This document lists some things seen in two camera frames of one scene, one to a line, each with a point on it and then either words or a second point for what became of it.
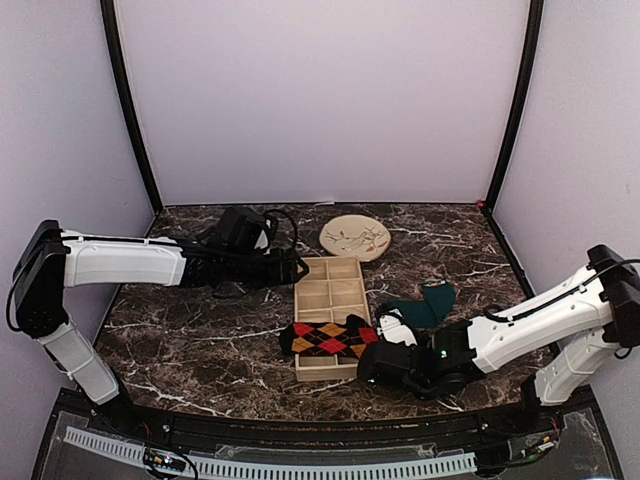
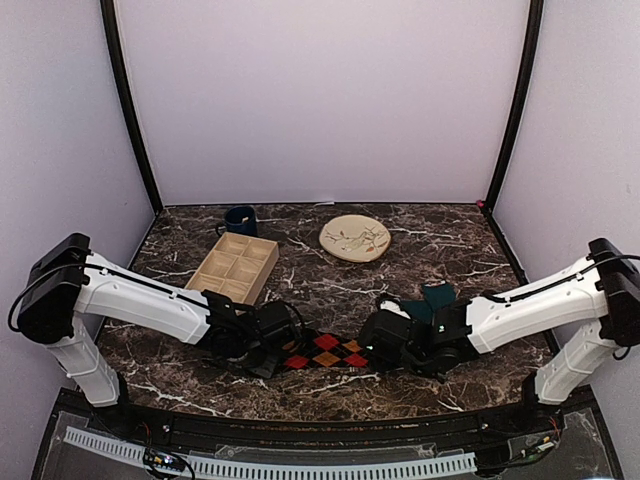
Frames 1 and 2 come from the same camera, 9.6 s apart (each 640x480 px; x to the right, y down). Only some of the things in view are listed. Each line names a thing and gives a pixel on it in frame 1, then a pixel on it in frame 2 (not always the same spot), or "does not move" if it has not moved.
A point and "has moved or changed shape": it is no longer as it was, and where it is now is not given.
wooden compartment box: (331, 291) has moved or changed shape
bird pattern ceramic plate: (355, 235) does not move
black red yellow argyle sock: (347, 339) has moved or changed shape
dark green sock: (425, 314) does not move
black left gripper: (285, 270) → (267, 368)
